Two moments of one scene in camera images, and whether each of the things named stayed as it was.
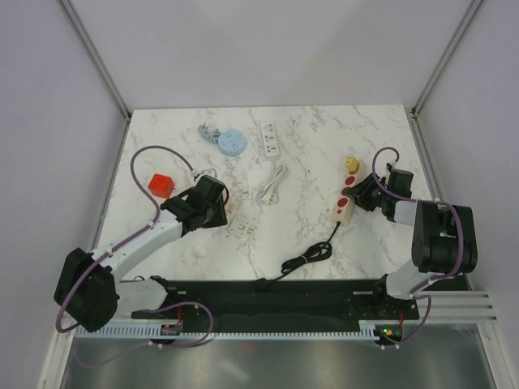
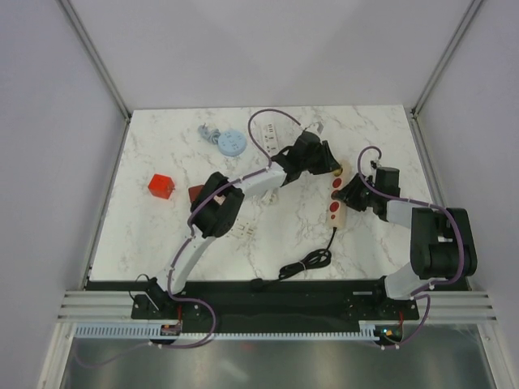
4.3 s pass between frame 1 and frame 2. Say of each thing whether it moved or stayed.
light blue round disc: stayed
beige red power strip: moved
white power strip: stayed
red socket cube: stayed
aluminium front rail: stayed
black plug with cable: moved
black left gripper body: moved
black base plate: stayed
